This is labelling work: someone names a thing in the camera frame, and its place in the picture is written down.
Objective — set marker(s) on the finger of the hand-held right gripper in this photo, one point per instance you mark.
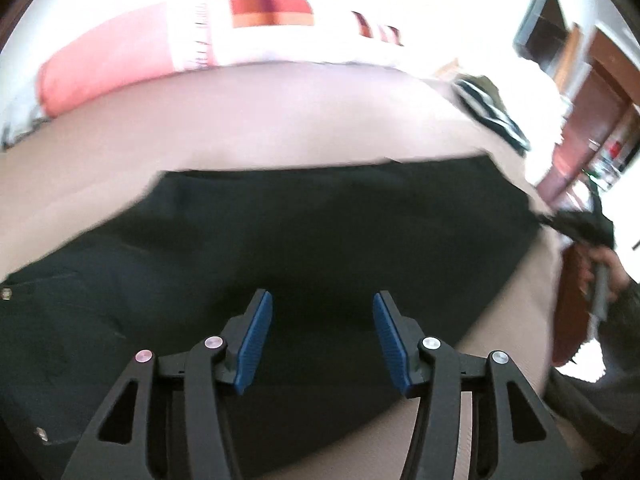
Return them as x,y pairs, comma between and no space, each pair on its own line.
555,221

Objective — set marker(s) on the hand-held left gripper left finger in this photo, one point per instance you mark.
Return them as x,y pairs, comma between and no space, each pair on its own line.
256,337

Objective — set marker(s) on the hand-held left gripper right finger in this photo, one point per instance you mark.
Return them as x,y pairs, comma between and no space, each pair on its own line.
390,340

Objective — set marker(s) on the black pants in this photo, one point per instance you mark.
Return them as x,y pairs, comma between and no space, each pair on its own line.
300,235

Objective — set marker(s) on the person's right hand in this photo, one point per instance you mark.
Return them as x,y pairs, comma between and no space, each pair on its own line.
612,272

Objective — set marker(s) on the reddish brown cloth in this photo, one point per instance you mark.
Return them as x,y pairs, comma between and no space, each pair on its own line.
575,310

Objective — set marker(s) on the brown wooden door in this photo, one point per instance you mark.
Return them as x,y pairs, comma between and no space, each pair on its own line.
595,110

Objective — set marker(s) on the black white striped cloth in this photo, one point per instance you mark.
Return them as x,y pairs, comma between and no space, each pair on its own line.
492,115

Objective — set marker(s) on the beige woven bed mat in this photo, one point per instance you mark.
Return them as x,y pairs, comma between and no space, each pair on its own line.
275,115

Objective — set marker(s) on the pink striped pillow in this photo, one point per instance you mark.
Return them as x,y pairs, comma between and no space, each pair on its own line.
115,55

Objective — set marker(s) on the floral bed sheet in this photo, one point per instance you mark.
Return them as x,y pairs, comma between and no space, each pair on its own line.
20,127

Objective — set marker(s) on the dark framed wall panel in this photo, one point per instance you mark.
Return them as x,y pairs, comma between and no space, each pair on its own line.
542,22

